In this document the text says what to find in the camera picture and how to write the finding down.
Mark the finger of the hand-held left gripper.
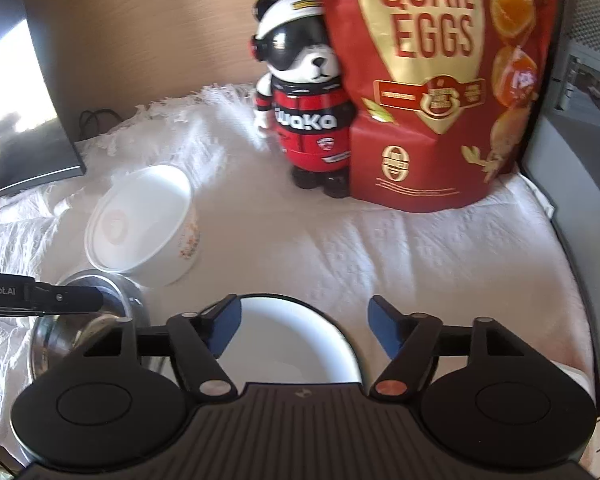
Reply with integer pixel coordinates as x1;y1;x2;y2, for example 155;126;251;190
24;282;104;315

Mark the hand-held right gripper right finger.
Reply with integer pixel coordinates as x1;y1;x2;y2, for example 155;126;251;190
367;294;523;401

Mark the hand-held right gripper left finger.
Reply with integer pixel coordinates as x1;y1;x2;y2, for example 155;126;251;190
82;294;243;403

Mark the stainless steel bowl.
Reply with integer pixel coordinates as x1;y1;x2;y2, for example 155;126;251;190
29;270;153;376

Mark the blue bowl with white inside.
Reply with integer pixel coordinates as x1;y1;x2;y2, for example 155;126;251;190
217;294;366;386

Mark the white bowl with small print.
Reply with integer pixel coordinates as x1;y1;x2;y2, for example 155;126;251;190
84;164;201;287

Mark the white textured cloth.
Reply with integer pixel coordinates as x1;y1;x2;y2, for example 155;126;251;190
0;82;600;461

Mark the black computer monitor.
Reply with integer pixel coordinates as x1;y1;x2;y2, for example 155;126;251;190
0;0;87;206

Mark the panda figurine in red suit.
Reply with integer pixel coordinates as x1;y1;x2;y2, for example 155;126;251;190
251;0;353;200

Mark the red snack bag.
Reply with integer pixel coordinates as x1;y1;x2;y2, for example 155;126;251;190
310;0;561;213

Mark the black cable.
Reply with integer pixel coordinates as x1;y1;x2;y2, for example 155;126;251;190
77;107;131;142

